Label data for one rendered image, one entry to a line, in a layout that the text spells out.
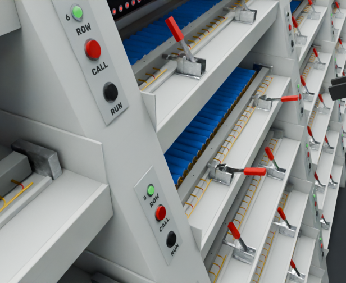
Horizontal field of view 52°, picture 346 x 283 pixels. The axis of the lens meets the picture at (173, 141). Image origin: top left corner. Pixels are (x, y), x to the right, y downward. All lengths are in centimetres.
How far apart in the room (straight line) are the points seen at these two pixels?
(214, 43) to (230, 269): 43
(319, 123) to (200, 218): 105
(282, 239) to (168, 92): 67
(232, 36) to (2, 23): 47
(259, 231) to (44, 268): 57
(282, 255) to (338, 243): 79
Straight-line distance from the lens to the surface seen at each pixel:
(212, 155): 64
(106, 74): 35
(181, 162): 63
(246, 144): 72
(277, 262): 100
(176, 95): 48
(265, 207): 86
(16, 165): 36
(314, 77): 147
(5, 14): 31
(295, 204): 116
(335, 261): 172
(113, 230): 41
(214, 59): 59
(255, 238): 80
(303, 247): 130
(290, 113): 105
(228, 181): 62
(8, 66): 35
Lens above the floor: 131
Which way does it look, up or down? 27 degrees down
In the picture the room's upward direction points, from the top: 19 degrees counter-clockwise
